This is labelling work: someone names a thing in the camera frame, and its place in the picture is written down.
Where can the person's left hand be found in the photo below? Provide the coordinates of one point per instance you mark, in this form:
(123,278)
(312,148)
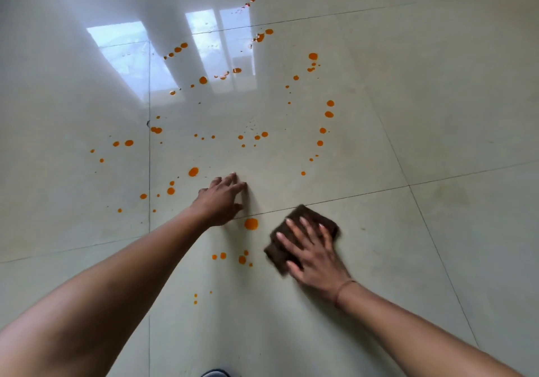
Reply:
(219,204)

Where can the person's right hand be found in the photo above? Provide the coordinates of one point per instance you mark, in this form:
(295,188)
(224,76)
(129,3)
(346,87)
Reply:
(318,263)

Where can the person's left little finger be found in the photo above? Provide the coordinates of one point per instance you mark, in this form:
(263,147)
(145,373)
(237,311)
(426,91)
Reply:
(215,182)

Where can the person's left middle finger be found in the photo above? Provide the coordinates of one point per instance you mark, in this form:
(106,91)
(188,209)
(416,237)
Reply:
(232,179)

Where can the person's right little finger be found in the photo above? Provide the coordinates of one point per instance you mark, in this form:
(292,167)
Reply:
(325,235)

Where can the person's left thumb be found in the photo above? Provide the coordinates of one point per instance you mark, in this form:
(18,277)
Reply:
(237,208)

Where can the person's right middle finger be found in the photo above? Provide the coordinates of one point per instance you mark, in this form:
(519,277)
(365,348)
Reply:
(296,232)

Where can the person's right thumb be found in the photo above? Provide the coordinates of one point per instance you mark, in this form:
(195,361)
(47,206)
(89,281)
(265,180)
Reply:
(294,268)

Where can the dark brown cleaning cloth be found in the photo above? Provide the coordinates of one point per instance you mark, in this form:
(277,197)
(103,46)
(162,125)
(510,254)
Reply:
(280,252)

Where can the person's right forearm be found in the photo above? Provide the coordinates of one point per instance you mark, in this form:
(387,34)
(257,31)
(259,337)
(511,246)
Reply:
(421,339)

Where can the person's left forearm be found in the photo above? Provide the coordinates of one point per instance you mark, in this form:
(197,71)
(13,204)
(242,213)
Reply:
(97,301)

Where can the scattered orange liquid drops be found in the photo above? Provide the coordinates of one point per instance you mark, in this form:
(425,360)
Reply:
(251,224)

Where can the person's dark shoe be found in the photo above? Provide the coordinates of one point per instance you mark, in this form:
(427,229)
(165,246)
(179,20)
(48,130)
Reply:
(215,373)

